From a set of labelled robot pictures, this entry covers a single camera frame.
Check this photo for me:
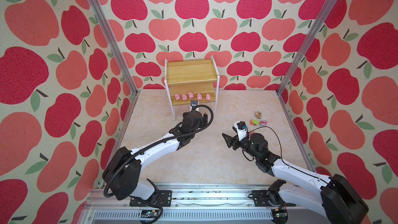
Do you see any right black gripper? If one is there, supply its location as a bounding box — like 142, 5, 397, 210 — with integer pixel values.
222, 131, 260, 164

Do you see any green orange toy truck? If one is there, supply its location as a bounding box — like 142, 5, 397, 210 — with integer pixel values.
250, 119, 259, 126

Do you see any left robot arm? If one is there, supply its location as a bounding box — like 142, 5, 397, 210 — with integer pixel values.
102, 109, 214, 204

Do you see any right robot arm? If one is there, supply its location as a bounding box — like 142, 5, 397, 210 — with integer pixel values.
222, 131, 369, 224

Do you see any two-tier wooden shelf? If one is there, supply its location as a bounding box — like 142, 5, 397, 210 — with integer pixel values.
164, 56, 220, 120

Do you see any pink green toy car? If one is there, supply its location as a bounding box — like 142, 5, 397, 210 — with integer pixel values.
259, 120, 267, 127

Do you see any brown toy block car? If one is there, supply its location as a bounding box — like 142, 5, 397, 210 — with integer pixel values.
256, 111, 262, 119

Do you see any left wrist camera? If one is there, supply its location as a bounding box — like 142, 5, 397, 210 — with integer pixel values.
190, 100, 199, 111

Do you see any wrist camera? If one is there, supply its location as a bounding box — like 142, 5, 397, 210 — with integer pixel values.
190, 100, 199, 111
234, 121, 248, 141

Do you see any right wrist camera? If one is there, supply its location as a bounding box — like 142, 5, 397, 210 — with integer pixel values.
234, 121, 248, 141

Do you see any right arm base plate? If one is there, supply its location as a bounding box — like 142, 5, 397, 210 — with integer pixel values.
248, 190, 296, 207

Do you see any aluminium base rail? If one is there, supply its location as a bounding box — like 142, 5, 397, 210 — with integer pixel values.
77, 183, 329, 224

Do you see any left aluminium frame post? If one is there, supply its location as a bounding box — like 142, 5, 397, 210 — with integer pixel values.
75, 0, 139, 96

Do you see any aluminium frame post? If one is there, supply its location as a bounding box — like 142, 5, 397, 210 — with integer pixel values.
276, 0, 355, 95
75, 0, 139, 96

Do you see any right aluminium frame post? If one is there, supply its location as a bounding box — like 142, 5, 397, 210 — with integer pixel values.
276, 0, 355, 95

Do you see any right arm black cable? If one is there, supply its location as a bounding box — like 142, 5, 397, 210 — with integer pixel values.
242, 125, 330, 184

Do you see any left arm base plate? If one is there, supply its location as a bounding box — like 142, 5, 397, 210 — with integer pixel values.
130, 190, 173, 207

